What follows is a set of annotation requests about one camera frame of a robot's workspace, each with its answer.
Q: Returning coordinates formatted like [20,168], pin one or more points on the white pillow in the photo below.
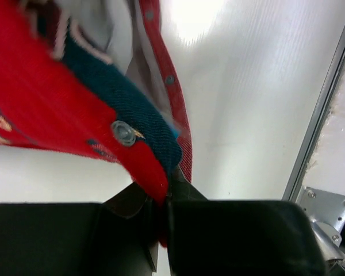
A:
[113,32]

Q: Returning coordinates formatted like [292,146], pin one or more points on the red patterned pillowcase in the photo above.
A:
[70,101]

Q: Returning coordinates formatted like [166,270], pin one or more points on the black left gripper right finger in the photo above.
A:
[237,237]

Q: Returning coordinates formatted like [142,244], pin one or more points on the blue white pillow tag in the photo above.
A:
[176,131]

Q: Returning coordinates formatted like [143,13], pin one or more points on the aluminium table frame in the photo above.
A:
[316,123]

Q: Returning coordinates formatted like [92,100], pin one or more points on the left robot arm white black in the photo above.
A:
[325,211]

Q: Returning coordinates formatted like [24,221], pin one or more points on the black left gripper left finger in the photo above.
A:
[117,237]

